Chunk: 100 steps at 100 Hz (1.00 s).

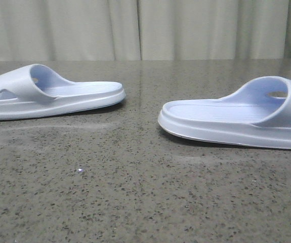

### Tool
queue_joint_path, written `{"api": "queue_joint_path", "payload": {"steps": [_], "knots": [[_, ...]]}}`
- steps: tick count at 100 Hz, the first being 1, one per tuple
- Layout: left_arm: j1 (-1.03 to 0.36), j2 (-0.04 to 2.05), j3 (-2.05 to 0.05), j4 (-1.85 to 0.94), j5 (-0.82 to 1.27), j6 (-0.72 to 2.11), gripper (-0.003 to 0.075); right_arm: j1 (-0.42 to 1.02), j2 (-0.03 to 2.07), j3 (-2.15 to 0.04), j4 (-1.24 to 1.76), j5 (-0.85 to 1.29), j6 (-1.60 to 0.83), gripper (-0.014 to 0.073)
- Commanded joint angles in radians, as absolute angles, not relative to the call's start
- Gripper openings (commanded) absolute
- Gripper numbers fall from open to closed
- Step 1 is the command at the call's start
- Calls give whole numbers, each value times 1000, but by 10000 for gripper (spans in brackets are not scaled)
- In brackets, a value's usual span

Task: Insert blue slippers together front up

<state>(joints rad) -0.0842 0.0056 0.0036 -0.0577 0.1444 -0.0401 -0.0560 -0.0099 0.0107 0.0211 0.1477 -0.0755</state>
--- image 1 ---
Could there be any beige background curtain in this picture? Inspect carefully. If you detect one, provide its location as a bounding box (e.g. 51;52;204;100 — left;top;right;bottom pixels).
0;1;291;61

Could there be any light blue slipper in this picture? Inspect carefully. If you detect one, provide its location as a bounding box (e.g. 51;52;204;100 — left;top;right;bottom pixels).
158;76;291;149
0;64;126;120

